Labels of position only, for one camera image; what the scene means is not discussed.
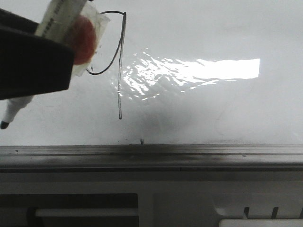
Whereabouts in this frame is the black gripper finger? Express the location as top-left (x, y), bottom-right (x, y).
top-left (0, 9), bottom-right (74, 100)

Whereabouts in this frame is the white whiteboard with metal frame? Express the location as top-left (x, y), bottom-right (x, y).
top-left (0, 0), bottom-right (303, 172)

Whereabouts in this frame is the red round magnet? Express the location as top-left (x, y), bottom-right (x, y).
top-left (68, 3), bottom-right (110, 77)

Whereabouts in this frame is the white whiteboard marker pen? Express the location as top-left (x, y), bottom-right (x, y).
top-left (0, 0), bottom-right (86, 129)

